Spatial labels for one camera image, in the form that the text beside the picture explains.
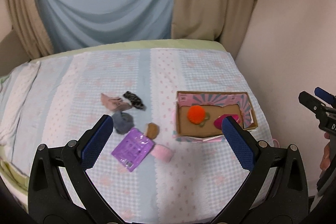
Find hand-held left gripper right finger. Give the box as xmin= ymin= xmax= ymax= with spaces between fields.
xmin=210 ymin=116 xmax=309 ymax=224

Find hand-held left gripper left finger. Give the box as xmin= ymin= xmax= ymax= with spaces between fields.
xmin=28 ymin=114 xmax=124 ymax=224

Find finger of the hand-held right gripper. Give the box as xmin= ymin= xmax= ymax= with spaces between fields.
xmin=314 ymin=87 xmax=336 ymax=104
xmin=299 ymin=91 xmax=326 ymax=115

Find magenta soft pouch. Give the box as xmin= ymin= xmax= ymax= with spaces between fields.
xmin=214 ymin=114 xmax=242 ymax=130

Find cardboard box with pink print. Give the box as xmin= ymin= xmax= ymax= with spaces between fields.
xmin=173 ymin=91 xmax=259 ymax=143

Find person's right hand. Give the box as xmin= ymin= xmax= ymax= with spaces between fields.
xmin=320 ymin=132 xmax=332 ymax=172

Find grey rolled sock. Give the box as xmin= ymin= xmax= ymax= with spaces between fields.
xmin=112 ymin=111 xmax=135 ymax=134

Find purple foil packet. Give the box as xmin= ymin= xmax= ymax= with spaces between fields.
xmin=111 ymin=127 xmax=155 ymax=173

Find pink folded cloth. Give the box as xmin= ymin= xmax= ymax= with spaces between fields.
xmin=101 ymin=93 xmax=132 ymax=111

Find orange pompom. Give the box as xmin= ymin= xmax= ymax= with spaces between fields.
xmin=186 ymin=105 xmax=207 ymax=125

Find black patterned scrunchie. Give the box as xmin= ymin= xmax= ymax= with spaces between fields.
xmin=123 ymin=91 xmax=146 ymax=110

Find pink rolled cloth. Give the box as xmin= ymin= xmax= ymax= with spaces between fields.
xmin=151 ymin=144 xmax=174 ymax=162

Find blue and pink checkered blanket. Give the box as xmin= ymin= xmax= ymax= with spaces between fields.
xmin=0 ymin=48 xmax=279 ymax=224

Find light green bed sheet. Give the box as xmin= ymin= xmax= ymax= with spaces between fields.
xmin=0 ymin=39 xmax=232 ymax=205

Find light blue hanging cloth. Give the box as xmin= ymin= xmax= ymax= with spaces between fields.
xmin=35 ymin=0 xmax=176 ymax=53

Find green hair tie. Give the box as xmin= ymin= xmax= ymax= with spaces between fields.
xmin=197 ymin=112 xmax=211 ymax=127

